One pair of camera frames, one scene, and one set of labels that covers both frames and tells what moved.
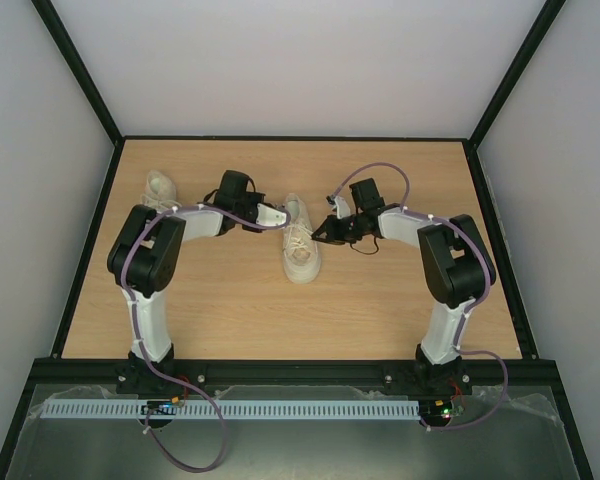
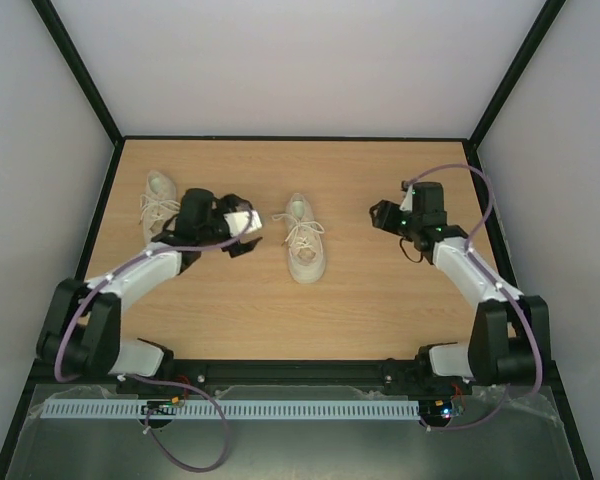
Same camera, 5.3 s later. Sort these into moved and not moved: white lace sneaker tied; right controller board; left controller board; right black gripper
Moved: right black gripper
Not moved: right controller board; left controller board; white lace sneaker tied
